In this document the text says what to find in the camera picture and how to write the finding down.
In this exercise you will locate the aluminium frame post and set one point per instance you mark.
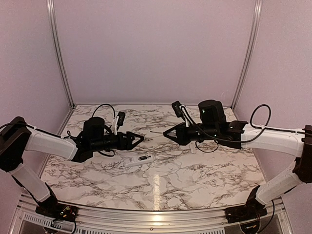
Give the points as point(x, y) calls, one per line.
point(249, 52)
point(57, 48)

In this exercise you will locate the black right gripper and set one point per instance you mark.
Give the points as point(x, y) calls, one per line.
point(183, 138)

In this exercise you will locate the aluminium frame left post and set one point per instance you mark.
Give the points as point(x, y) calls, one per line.
point(57, 48)

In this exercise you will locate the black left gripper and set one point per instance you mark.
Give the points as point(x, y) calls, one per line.
point(125, 145)

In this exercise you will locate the aluminium front rail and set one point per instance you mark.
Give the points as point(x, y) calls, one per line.
point(96, 220)

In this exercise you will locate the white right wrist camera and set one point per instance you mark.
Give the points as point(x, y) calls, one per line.
point(180, 111)

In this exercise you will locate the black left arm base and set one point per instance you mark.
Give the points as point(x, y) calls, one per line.
point(57, 211)

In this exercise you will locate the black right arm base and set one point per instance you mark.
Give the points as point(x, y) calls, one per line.
point(251, 210)

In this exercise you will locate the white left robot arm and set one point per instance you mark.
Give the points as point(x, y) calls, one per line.
point(18, 137)

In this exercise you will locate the aluminium frame right post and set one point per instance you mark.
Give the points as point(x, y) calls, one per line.
point(249, 52)

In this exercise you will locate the white battery cover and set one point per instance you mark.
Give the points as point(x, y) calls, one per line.
point(192, 147)

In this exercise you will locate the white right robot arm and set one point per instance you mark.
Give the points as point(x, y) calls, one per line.
point(294, 142)

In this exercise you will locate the white remote control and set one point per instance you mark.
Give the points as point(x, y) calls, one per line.
point(138, 160)

